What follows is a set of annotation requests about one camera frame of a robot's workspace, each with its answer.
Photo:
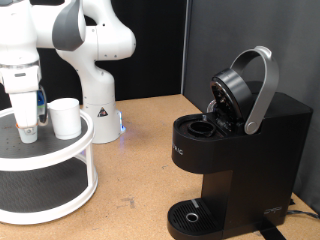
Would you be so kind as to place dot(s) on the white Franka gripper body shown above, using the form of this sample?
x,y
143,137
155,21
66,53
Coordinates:
x,y
25,106

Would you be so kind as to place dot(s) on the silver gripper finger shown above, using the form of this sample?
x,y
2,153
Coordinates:
x,y
30,130

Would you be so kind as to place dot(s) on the white coffee pod orange rim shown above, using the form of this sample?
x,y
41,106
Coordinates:
x,y
28,137

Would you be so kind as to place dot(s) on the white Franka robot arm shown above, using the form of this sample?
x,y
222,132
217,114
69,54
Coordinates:
x,y
100,43

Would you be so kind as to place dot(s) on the black Keurig coffee machine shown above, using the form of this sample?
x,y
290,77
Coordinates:
x,y
260,173

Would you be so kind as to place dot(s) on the white two-tier turntable shelf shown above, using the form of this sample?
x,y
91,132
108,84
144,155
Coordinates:
x,y
50,156

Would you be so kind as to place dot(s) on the white mug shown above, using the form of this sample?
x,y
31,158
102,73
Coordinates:
x,y
65,120

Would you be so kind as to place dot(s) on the black backdrop curtain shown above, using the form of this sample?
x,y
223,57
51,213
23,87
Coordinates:
x,y
156,50

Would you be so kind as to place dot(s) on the black drip tray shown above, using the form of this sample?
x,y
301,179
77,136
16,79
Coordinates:
x,y
180,216

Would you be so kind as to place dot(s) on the grey tape strip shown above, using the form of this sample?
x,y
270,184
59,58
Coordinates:
x,y
195,203

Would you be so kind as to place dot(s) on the grey partition panel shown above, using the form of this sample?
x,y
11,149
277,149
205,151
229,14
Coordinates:
x,y
216,33

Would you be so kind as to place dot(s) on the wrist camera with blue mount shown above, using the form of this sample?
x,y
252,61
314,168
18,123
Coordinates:
x,y
40,100

